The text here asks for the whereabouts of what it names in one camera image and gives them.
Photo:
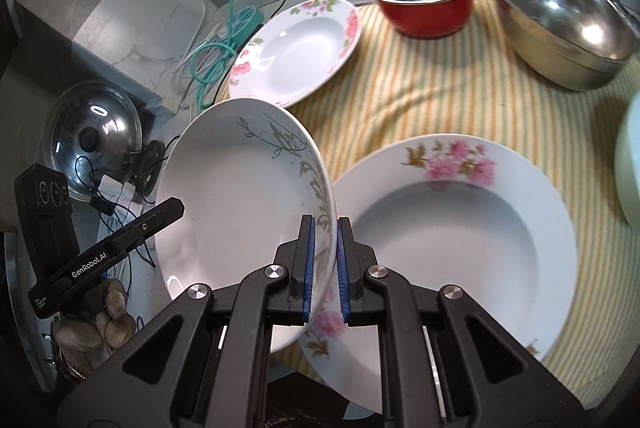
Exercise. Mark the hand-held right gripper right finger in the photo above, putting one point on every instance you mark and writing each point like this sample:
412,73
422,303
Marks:
343,268

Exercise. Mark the yellow striped cloth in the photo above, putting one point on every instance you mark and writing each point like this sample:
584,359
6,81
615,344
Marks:
425,98

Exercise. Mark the white plate with grey leaves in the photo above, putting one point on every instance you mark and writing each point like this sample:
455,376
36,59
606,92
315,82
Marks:
225,188

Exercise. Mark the white power adapter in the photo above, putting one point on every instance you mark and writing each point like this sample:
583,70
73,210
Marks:
115,190

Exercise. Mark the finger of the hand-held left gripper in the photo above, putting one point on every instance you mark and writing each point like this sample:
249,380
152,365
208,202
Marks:
150,222

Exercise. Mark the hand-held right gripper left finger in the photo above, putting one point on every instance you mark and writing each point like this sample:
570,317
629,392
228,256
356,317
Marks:
311,258

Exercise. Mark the small floral plate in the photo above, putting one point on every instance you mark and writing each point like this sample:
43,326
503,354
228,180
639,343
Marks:
300,53

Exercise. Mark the person's left hand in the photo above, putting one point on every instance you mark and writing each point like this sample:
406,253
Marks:
85,338

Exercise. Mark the large steel bowl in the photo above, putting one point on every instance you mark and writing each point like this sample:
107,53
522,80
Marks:
550,23

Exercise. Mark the steel pot lid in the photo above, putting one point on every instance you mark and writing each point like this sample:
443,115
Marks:
100,118

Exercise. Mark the large floral plate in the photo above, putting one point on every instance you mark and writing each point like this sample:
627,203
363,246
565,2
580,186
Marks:
450,248

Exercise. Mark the light blue bowl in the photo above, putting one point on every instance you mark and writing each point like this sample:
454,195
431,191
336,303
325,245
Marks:
631,168

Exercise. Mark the black clip mount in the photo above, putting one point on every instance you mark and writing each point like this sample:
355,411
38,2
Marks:
145,163

